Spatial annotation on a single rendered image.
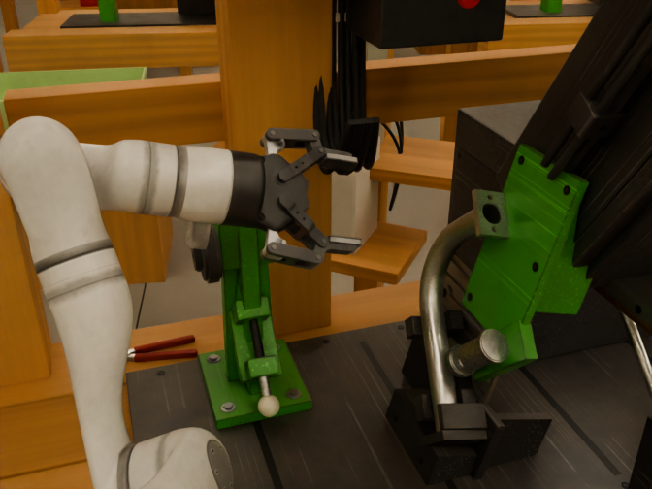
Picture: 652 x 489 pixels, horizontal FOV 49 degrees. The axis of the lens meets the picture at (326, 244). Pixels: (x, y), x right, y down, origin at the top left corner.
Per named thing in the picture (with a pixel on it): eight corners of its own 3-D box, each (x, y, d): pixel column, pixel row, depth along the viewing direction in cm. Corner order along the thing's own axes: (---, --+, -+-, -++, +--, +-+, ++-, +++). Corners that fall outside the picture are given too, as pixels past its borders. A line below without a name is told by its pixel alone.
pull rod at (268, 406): (282, 419, 91) (280, 382, 88) (261, 423, 90) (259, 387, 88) (272, 392, 96) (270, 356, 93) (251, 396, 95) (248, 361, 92)
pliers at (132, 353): (195, 339, 115) (194, 333, 114) (198, 358, 111) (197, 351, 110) (92, 354, 111) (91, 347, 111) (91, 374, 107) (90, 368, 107)
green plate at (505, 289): (566, 358, 83) (643, 190, 75) (507, 355, 80) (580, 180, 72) (513, 306, 93) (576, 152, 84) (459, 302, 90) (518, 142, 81)
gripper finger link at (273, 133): (267, 137, 74) (320, 145, 76) (267, 120, 74) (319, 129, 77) (259, 147, 76) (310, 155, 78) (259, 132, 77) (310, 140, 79)
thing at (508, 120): (665, 335, 113) (722, 126, 96) (492, 372, 104) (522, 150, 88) (593, 277, 128) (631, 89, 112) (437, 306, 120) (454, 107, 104)
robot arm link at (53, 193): (68, 100, 62) (124, 251, 62) (63, 129, 70) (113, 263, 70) (-17, 120, 59) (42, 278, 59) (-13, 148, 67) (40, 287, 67)
